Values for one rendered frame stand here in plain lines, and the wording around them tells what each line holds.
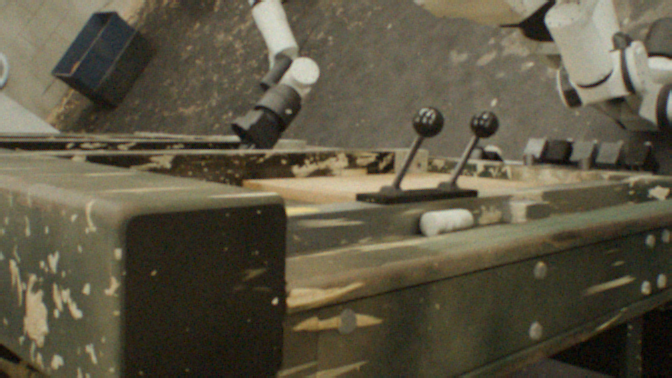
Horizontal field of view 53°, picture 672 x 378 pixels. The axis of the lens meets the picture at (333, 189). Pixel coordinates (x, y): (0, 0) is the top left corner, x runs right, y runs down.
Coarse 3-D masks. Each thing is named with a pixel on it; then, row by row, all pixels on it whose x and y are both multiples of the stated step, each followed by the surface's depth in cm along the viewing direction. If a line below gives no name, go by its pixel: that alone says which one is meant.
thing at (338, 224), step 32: (480, 192) 100; (512, 192) 102; (544, 192) 107; (576, 192) 115; (608, 192) 124; (288, 224) 69; (320, 224) 72; (352, 224) 76; (384, 224) 80; (416, 224) 84
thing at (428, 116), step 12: (420, 108) 79; (432, 108) 78; (420, 120) 78; (432, 120) 78; (420, 132) 79; (432, 132) 78; (420, 144) 80; (408, 156) 81; (408, 168) 82; (396, 180) 83; (384, 192) 83; (396, 192) 83
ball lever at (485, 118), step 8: (480, 112) 87; (488, 112) 87; (472, 120) 87; (480, 120) 86; (488, 120) 86; (496, 120) 87; (472, 128) 87; (480, 128) 87; (488, 128) 86; (496, 128) 87; (480, 136) 87; (488, 136) 87; (472, 144) 89; (464, 152) 90; (472, 152) 90; (464, 160) 90; (456, 168) 91; (456, 176) 91; (440, 184) 92; (448, 184) 91; (456, 184) 92
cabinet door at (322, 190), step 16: (352, 176) 144; (368, 176) 146; (384, 176) 148; (416, 176) 153; (432, 176) 156; (448, 176) 155; (464, 176) 157; (288, 192) 117; (304, 192) 114; (320, 192) 111; (336, 192) 112; (352, 192) 112
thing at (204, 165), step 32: (96, 160) 105; (128, 160) 109; (160, 160) 113; (192, 160) 117; (224, 160) 122; (256, 160) 127; (288, 160) 133; (320, 160) 139; (352, 160) 146; (384, 160) 154; (416, 160) 162
